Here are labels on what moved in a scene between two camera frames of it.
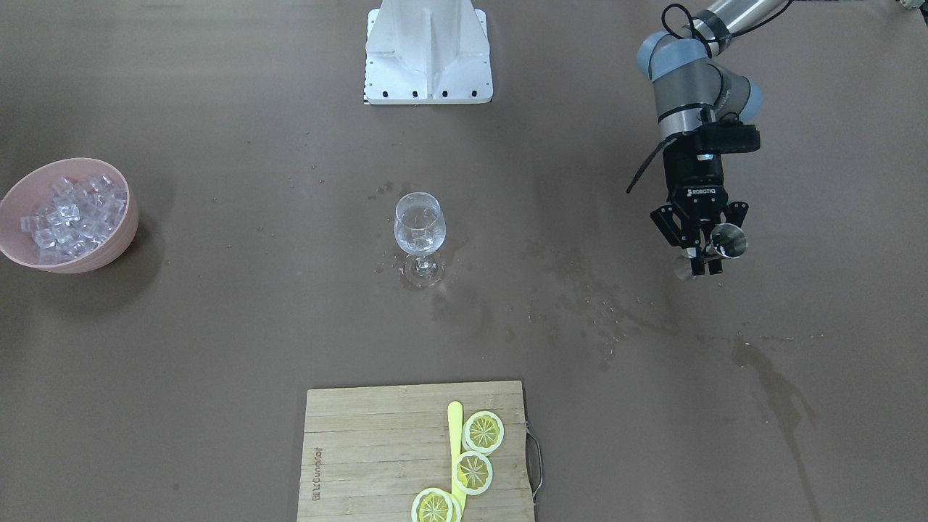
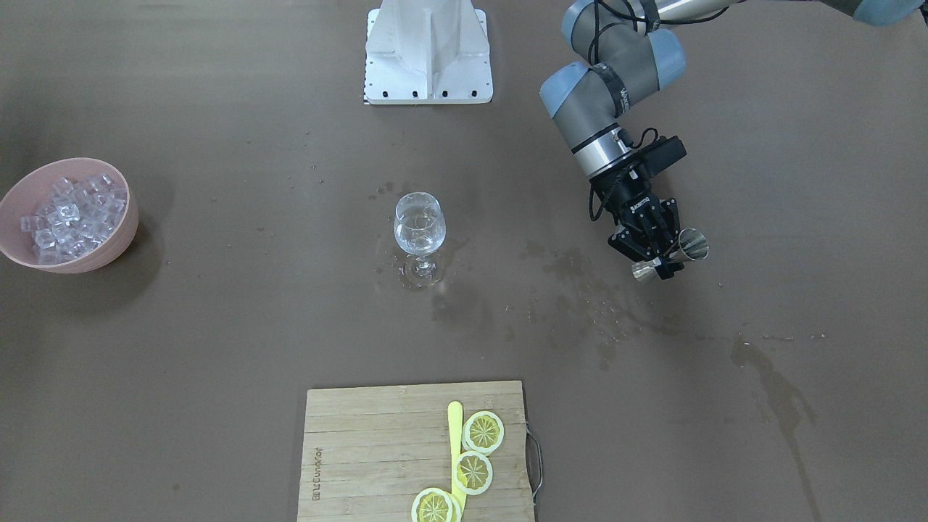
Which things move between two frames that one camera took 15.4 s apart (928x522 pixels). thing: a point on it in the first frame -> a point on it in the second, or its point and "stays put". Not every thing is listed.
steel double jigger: [727, 240] -> [692, 246]
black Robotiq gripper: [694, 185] -> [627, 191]
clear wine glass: [420, 228] stays put
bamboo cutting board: [368, 452] stays put
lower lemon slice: [435, 505] stays put
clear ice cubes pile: [77, 216] stays put
